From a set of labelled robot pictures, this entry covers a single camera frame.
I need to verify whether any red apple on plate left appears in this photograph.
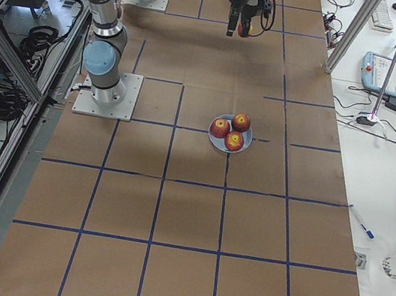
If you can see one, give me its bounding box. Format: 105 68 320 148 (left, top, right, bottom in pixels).
209 118 231 139

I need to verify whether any red apple on plate front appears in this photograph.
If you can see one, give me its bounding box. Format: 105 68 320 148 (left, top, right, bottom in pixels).
223 131 245 152

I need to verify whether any long grabber stick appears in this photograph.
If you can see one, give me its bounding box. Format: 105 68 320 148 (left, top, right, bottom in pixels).
365 44 396 126

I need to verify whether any blue white pen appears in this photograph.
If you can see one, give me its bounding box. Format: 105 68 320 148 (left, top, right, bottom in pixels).
349 204 375 240

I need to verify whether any blue teach pendant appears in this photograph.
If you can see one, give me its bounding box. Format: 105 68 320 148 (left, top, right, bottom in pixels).
361 51 396 97

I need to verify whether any red apple on plate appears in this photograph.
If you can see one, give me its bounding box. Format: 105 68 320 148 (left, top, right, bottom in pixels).
231 113 251 133
223 131 245 152
209 118 231 139

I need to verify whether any white keyboard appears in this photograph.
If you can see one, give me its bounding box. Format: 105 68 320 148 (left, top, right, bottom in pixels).
370 0 394 33

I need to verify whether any red apple on plate back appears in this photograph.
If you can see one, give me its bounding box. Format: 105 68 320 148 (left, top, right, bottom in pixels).
231 113 251 133

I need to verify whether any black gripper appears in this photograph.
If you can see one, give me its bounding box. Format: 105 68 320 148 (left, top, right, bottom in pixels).
226 0 274 37

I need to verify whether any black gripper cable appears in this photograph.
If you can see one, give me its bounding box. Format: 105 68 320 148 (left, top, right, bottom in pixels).
245 0 281 42

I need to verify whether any yellow red striped apple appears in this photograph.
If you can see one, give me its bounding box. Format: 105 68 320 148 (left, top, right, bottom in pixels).
237 18 253 38

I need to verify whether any aluminium frame post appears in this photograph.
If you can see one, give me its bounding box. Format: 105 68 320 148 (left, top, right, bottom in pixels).
323 0 381 74

